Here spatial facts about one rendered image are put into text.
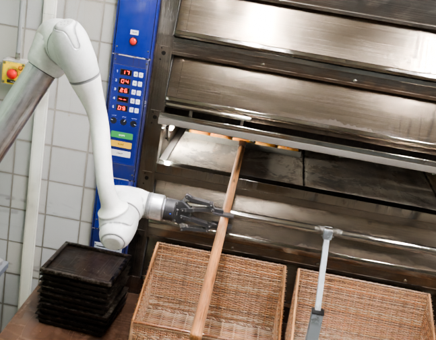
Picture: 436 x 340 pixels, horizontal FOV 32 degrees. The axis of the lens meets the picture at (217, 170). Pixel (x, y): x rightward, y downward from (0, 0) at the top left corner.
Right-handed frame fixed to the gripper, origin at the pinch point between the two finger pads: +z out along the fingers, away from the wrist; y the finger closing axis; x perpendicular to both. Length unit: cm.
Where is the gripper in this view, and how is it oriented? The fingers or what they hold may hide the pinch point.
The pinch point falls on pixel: (222, 219)
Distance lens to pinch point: 257.2
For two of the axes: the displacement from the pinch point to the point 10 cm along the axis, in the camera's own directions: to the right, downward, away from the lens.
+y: -1.6, 9.4, 3.0
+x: -1.1, 2.8, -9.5
